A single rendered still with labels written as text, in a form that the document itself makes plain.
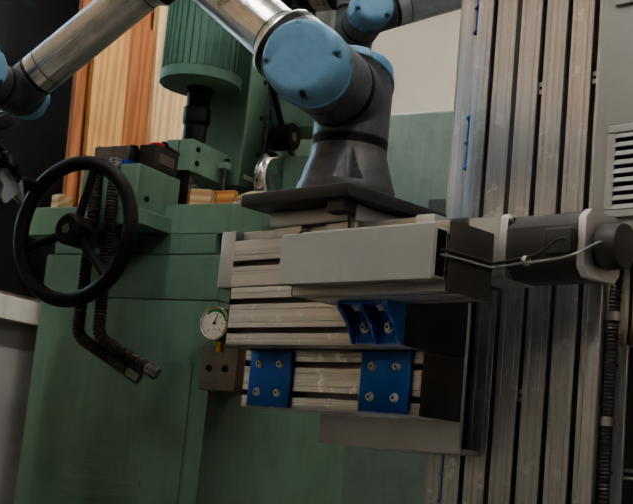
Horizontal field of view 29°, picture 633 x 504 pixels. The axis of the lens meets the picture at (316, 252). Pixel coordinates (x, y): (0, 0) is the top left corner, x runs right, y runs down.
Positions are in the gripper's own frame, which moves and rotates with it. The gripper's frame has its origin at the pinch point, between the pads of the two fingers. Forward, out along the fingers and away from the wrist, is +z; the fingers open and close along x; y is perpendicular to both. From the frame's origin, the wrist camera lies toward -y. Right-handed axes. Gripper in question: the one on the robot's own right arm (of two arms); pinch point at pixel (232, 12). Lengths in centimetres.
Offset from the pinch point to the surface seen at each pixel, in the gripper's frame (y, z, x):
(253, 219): -30.2, -15.7, 35.2
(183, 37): -3.4, 12.0, 2.4
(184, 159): -25.4, 10.4, 16.3
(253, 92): -20.4, 5.3, -7.8
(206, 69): -9.8, 6.4, 5.4
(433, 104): -109, 65, -224
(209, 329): -43, -13, 54
